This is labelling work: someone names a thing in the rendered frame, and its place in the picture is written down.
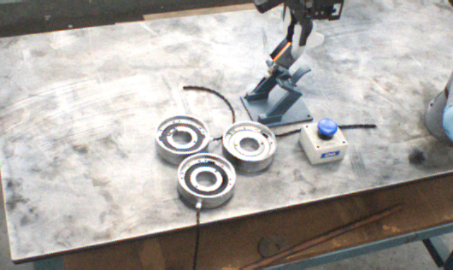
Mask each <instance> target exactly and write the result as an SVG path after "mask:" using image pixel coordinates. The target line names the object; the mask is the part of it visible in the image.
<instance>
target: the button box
mask: <svg viewBox="0 0 453 270"><path fill-rule="evenodd" d="M317 124H318V123H314V124H313V123H309V124H304V125H303V126H302V130H301V132H300V136H299V139H298V142H299V143H300V144H301V145H302V147H303V151H304V153H305V155H306V156H307V157H308V158H309V163H310V164H311V165H316V164H323V163H328V162H332V161H340V160H343V159H344V155H345V152H346V150H347V148H348V143H347V141H346V140H345V138H344V137H343V135H342V132H341V131H340V130H339V129H338V130H337V131H336V133H335V134H333V135H327V136H325V135H323V133H322V132H320V131H319V130H318V129H317Z"/></svg>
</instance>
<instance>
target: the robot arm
mask: <svg viewBox="0 0 453 270"><path fill-rule="evenodd" d="M252 1H253V3H254V4H255V7H256V9H257V11H258V12H259V13H262V14H263V13H266V12H268V11H269V10H270V9H273V8H274V7H277V6H279V5H281V4H282V3H284V7H283V33H284V38H287V39H288V40H290V41H292V40H293V35H294V34H295V38H294V40H293V42H292V48H291V55H292V57H293V58H294V60H297V59H298V58H299V57H301V56H302V53H303V52H304V51H305V50H308V49H310V48H313V47H315V46H316V45H321V44H322V43H323V41H324V36H323V35H322V34H319V33H318V32H315V29H316V24H315V23H314V22H313V21H314V20H318V21H323V20H327V19H328V21H337V20H339V18H340V16H341V13H342V10H343V5H344V0H252ZM334 4H341V6H340V9H339V12H338V15H332V14H333V13H336V11H337V9H336V8H335V7H334ZM424 121H425V124H426V125H427V130H428V131H429V132H430V133H431V134H432V135H433V136H434V137H435V138H436V139H437V140H438V141H440V142H441V143H444V144H446V145H448V146H450V147H451V148H453V70H452V72H451V74H450V77H449V79H448V82H447V83H446V85H445V88H444V89H443V90H442V91H441V92H440V93H439V94H438V95H437V96H436V97H435V98H434V99H433V100H431V102H430V103H429V104H428V106H427V111H426V112H425V115H424Z"/></svg>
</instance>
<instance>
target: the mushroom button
mask: <svg viewBox="0 0 453 270"><path fill-rule="evenodd" d="M317 129H318V130H319V131H320V132H322V133H323V135H325V136H327V135H333V134H335V133H336V131H337V130H338V126H337V124H336V123H335V121H334V120H331V119H329V118H324V119H322V120H320V121H319V122H318V124H317Z"/></svg>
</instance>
